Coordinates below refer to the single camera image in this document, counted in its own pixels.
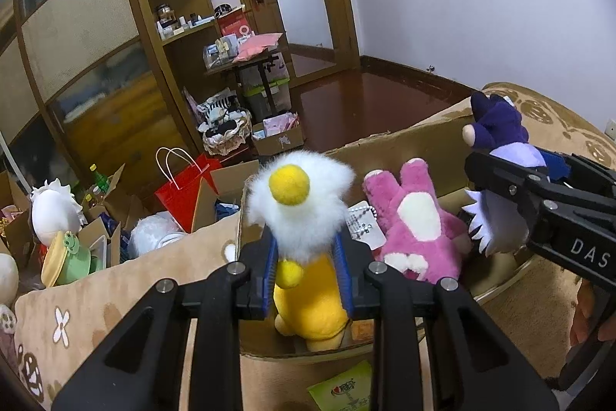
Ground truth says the cardboard box with bottles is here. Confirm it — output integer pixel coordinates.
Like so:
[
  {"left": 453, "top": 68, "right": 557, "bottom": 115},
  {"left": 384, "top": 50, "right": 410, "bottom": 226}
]
[{"left": 79, "top": 163, "right": 146, "bottom": 268}]

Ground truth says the person's right hand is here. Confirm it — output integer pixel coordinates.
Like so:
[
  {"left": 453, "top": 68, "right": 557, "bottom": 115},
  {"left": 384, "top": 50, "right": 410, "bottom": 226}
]
[{"left": 570, "top": 281, "right": 603, "bottom": 347}]

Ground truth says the green frog plush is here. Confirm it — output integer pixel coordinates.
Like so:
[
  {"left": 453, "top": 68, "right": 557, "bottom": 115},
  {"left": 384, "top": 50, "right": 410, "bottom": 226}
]
[{"left": 41, "top": 230, "right": 93, "bottom": 288}]

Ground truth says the wooden wardrobe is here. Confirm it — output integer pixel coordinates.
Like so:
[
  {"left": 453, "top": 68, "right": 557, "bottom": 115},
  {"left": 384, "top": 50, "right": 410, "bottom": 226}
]
[{"left": 0, "top": 0, "right": 227, "bottom": 200}]

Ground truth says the yellow white fluffy plush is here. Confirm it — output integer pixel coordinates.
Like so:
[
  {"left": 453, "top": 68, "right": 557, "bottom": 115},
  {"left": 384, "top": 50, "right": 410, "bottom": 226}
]
[{"left": 248, "top": 151, "right": 358, "bottom": 352}]

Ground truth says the green snack packet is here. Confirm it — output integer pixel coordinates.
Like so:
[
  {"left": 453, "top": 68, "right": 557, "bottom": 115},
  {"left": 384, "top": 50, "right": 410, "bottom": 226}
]
[{"left": 308, "top": 360, "right": 375, "bottom": 411}]

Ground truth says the white haired plush doll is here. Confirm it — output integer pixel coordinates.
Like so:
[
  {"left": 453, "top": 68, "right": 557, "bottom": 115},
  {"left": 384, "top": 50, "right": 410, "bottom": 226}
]
[{"left": 30, "top": 178, "right": 84, "bottom": 246}]

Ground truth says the red box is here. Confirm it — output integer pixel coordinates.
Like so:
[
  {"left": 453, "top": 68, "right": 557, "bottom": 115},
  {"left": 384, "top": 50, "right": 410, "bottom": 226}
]
[{"left": 216, "top": 9, "right": 252, "bottom": 39}]

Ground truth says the woven basket with clutter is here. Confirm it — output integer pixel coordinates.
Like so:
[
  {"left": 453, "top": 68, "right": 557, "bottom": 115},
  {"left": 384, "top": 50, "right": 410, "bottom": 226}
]
[{"left": 199, "top": 96, "right": 254, "bottom": 156}]

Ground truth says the purple plush doll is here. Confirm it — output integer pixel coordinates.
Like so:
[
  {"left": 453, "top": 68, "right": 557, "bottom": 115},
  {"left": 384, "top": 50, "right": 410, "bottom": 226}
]
[{"left": 462, "top": 91, "right": 552, "bottom": 258}]

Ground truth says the small folding table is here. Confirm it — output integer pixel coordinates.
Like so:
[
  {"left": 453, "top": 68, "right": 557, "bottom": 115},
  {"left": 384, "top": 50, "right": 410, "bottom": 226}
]
[{"left": 204, "top": 49, "right": 290, "bottom": 114}]

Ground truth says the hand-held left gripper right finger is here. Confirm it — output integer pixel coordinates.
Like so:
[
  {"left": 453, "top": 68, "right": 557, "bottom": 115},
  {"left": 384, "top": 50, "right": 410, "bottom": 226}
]
[{"left": 334, "top": 230, "right": 561, "bottom": 411}]

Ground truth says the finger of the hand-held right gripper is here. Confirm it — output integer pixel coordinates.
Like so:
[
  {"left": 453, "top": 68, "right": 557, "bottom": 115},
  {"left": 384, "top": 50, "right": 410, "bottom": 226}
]
[
  {"left": 463, "top": 151, "right": 550, "bottom": 221},
  {"left": 543, "top": 148, "right": 616, "bottom": 202}
]

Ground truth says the pink bear plush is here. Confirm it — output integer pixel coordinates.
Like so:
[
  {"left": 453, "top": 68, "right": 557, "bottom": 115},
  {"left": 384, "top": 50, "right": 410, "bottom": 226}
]
[{"left": 363, "top": 157, "right": 473, "bottom": 287}]

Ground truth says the green glass bottle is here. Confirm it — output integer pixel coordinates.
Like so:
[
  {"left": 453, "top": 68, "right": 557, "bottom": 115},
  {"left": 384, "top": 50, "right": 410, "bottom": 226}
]
[{"left": 89, "top": 164, "right": 111, "bottom": 191}]

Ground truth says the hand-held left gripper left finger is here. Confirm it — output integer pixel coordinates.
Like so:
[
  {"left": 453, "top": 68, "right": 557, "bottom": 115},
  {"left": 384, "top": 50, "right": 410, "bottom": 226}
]
[{"left": 50, "top": 230, "right": 281, "bottom": 411}]

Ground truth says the pink cloth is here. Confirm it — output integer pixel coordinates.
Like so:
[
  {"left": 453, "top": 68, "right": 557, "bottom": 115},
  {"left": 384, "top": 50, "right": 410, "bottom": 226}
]
[{"left": 236, "top": 33, "right": 284, "bottom": 58}]

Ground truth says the white plastic storage box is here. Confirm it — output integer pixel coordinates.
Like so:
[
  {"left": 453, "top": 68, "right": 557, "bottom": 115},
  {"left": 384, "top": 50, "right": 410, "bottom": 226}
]
[{"left": 241, "top": 54, "right": 293, "bottom": 114}]

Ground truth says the cream white plush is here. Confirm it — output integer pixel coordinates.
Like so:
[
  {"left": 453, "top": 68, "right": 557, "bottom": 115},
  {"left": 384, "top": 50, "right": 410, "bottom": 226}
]
[{"left": 0, "top": 253, "right": 20, "bottom": 307}]

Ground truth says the plain brown cardboard box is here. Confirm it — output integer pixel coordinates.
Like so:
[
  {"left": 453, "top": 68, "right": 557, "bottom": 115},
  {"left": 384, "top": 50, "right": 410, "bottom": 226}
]
[{"left": 191, "top": 158, "right": 261, "bottom": 233}]

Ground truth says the red paper bag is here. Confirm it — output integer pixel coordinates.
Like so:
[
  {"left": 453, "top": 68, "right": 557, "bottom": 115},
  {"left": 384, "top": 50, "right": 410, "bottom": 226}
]
[{"left": 155, "top": 147, "right": 225, "bottom": 233}]

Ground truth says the small cardboard box with papers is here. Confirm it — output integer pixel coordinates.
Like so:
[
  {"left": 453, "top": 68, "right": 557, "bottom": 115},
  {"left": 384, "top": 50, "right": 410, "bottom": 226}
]
[{"left": 253, "top": 112, "right": 306, "bottom": 157}]

